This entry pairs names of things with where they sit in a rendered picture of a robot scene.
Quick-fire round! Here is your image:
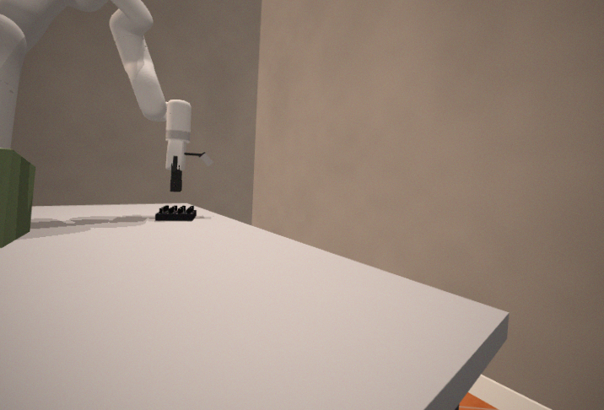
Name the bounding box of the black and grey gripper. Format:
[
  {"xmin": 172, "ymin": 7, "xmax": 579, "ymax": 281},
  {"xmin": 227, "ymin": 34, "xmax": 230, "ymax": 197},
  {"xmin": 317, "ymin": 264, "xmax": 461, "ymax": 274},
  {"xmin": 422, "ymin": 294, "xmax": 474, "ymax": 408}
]
[{"xmin": 166, "ymin": 138, "xmax": 190, "ymax": 192}]

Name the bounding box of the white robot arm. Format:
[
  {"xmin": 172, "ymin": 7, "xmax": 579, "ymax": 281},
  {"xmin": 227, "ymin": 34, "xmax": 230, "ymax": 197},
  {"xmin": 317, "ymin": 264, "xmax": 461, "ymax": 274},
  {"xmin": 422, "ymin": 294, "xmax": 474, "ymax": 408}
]
[{"xmin": 0, "ymin": 0, "xmax": 191, "ymax": 148}]

